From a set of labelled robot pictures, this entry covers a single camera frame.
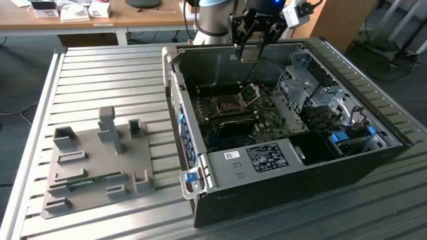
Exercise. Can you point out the blue plastic latch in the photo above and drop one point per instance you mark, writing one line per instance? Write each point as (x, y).
(189, 177)

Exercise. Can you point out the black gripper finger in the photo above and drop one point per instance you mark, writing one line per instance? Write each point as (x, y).
(237, 30)
(274, 31)

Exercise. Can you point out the metal drive cage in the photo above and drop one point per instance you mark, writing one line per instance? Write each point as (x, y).
(293, 87)

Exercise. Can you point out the black open PC case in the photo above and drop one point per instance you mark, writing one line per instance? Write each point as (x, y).
(300, 190)

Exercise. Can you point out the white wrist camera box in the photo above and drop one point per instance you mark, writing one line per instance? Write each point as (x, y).
(296, 15)

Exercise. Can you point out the white UL label sticker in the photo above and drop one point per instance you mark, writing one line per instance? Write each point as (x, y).
(233, 57)

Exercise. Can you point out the small white printed box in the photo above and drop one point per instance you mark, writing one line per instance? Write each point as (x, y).
(100, 11)
(46, 13)

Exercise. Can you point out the white box with round opening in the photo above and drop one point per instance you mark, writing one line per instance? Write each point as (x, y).
(74, 16)

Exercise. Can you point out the grey power supply unit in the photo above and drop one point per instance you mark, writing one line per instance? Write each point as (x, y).
(226, 170)

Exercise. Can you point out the wooden office desk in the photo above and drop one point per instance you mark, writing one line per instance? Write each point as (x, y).
(149, 17)
(20, 21)

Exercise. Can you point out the green RAM stick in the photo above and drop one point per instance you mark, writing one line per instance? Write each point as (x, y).
(89, 180)

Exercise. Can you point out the wooden cabinet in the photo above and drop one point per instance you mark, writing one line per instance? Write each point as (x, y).
(333, 22)

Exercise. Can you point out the blue disk carrier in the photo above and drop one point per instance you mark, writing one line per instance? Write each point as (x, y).
(337, 138)

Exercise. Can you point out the black expansion card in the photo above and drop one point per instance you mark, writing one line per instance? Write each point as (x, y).
(234, 128)

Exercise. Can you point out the blue card retention clip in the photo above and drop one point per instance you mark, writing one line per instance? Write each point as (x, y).
(186, 137)
(181, 118)

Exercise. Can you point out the black floor equipment box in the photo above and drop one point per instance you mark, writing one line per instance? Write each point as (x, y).
(367, 50)

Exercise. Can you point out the dark grey round object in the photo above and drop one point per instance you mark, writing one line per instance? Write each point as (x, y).
(142, 3)

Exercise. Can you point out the blue plastic bracket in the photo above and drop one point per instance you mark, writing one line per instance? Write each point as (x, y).
(371, 132)

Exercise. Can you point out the grey parts rack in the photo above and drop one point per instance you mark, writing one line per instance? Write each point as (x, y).
(93, 155)

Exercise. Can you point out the green motherboard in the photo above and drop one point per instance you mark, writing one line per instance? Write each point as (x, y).
(266, 120)

